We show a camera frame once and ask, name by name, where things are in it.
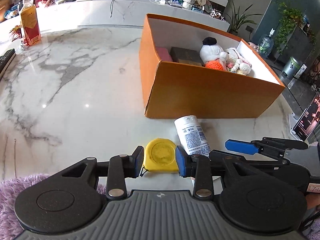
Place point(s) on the orange juice bottle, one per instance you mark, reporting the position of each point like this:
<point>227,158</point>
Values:
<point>30,23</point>

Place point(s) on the person right hand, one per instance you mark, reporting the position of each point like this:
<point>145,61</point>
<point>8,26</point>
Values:
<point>313,200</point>

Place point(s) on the purple fluffy blanket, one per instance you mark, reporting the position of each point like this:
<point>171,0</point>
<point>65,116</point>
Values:
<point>10,189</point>

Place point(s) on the white crochet bunny doll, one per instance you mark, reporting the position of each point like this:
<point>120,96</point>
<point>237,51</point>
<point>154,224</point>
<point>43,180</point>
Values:
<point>236,63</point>

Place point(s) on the orange cardboard box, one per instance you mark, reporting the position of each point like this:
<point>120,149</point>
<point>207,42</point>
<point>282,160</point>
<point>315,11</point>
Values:
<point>172,90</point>

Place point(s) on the pink small heater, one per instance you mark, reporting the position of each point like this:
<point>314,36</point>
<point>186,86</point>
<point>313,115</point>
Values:
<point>254,46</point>

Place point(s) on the potted long leaf plant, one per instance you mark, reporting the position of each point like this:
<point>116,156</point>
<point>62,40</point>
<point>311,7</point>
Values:
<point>237,18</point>

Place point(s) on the black keyboard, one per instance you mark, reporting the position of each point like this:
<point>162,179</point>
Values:
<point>5,60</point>

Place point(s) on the white black plush doll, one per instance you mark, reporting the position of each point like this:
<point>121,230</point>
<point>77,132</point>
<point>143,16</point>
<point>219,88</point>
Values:
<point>211,51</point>

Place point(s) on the yellow tape measure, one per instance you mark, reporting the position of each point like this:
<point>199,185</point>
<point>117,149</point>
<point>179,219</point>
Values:
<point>159,157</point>

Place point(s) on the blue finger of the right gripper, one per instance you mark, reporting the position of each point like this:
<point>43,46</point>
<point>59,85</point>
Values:
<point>241,147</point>

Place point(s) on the acrylic photo stand display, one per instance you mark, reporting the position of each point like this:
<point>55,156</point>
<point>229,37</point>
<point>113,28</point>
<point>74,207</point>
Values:
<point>302,126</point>

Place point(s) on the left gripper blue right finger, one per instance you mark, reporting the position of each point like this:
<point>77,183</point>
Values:
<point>184,162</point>

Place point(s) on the hanging green vine plant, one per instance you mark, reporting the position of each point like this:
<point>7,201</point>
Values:
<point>291,18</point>

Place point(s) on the silver trash bin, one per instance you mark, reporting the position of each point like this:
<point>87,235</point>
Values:
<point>291,68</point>

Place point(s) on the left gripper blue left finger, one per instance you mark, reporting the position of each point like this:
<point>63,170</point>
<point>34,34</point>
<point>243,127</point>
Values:
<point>137,158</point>

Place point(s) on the dark grey gift box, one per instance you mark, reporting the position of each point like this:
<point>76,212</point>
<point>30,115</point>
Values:
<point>186,54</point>

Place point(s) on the orange crochet ball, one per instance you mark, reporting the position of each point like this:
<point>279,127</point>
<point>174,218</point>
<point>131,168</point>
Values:
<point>215,64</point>

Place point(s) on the white pill bottle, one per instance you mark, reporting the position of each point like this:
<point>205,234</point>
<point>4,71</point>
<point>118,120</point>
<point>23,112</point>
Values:
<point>191,136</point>

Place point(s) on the water jug with pump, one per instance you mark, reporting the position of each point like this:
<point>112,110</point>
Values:
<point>266,43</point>

